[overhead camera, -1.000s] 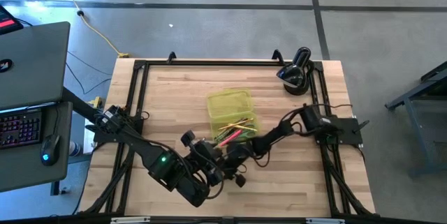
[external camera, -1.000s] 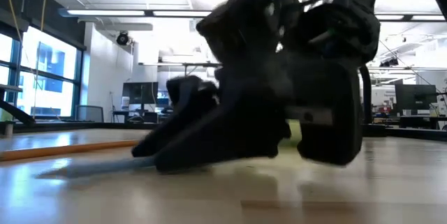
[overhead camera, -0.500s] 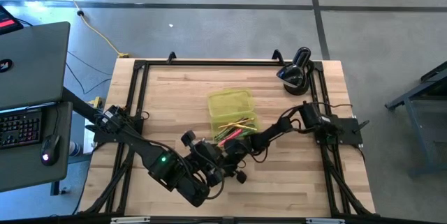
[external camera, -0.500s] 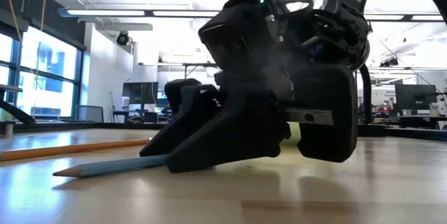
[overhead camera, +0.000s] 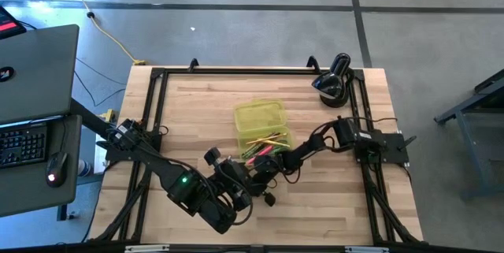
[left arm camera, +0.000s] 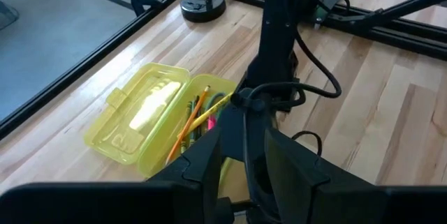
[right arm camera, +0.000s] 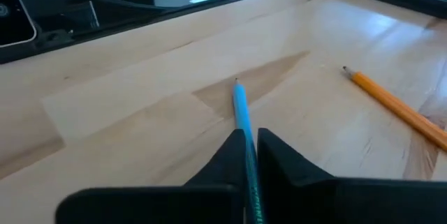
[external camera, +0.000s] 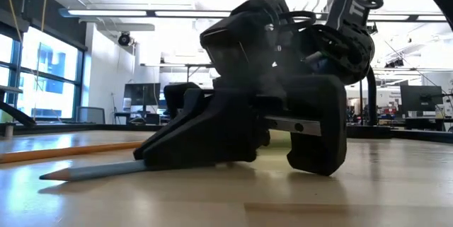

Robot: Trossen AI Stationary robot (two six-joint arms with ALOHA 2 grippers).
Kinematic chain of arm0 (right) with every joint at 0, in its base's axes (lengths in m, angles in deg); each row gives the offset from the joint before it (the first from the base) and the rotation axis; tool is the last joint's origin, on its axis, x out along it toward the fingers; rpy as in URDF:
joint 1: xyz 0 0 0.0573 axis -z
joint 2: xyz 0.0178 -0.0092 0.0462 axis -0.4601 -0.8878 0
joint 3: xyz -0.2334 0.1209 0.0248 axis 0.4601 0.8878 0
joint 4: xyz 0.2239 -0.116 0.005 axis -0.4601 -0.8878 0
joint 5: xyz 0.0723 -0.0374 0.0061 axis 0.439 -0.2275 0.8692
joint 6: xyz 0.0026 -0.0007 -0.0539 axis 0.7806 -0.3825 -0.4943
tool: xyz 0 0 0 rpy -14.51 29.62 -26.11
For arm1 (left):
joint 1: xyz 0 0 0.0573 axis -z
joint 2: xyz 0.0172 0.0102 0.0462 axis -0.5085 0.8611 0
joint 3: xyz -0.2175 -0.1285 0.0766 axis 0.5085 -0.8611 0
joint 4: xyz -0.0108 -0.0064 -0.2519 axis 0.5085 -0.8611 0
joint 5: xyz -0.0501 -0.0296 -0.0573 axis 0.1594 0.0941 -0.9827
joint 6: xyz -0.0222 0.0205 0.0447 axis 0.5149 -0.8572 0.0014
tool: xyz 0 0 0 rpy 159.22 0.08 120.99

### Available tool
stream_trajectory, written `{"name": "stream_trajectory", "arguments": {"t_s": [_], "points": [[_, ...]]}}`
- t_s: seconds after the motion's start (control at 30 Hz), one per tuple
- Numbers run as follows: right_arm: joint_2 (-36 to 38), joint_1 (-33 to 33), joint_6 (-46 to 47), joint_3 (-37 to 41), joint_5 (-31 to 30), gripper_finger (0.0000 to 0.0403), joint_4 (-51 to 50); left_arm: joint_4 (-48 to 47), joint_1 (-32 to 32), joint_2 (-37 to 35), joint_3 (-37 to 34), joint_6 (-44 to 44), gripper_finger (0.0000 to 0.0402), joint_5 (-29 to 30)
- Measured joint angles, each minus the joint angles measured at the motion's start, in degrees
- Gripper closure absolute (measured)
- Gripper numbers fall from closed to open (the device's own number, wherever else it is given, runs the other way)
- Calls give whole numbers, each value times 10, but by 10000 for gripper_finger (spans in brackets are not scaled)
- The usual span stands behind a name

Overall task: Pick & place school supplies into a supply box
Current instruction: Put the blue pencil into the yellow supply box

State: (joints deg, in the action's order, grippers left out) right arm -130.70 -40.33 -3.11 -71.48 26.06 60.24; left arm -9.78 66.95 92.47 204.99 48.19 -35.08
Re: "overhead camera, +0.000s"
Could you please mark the black desk lamp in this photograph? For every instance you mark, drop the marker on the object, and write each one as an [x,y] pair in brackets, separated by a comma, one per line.
[330,83]

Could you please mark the white bottle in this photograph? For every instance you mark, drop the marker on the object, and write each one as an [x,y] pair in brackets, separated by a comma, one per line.
[83,168]

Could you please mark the yellow pencil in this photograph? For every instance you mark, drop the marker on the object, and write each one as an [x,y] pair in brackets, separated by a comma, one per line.
[265,138]

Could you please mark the black keyboard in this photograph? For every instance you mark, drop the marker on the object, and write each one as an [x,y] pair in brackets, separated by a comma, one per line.
[23,146]

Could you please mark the yellow floor plug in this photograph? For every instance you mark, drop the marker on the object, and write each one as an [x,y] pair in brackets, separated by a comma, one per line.
[107,116]

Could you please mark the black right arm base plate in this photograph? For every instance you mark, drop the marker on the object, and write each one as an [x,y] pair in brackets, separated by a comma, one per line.
[393,146]

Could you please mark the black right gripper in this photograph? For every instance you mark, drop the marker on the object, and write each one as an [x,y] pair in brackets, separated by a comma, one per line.
[291,158]

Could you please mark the silver metal bracket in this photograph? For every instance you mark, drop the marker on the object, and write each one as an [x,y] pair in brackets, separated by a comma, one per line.
[366,249]
[145,248]

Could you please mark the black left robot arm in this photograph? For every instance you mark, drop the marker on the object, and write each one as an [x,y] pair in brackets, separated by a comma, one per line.
[169,170]

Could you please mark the black device with red screen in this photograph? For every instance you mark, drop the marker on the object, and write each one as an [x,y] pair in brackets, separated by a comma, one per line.
[8,22]

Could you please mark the blue-grey metal-legged table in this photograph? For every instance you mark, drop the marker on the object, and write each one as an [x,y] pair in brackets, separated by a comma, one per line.
[470,146]

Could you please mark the yellow-green transparent supply box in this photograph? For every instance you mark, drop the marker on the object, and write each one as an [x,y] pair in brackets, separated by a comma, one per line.
[260,115]

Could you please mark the pink highlighter pen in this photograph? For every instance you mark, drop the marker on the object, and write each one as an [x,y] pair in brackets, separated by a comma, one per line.
[263,151]

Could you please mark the black frame hook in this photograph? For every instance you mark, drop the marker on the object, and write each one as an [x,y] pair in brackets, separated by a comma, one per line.
[311,60]
[191,65]

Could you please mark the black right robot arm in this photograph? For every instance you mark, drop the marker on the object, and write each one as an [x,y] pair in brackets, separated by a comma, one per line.
[354,136]

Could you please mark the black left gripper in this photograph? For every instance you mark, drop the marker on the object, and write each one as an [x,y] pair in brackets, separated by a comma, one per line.
[236,174]

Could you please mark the black computer mouse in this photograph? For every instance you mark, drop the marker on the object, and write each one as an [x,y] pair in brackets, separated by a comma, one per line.
[56,170]

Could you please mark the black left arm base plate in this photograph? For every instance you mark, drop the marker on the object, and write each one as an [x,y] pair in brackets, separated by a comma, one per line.
[106,151]

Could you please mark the dark grey side desk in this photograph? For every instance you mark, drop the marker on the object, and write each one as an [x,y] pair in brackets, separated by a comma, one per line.
[31,194]

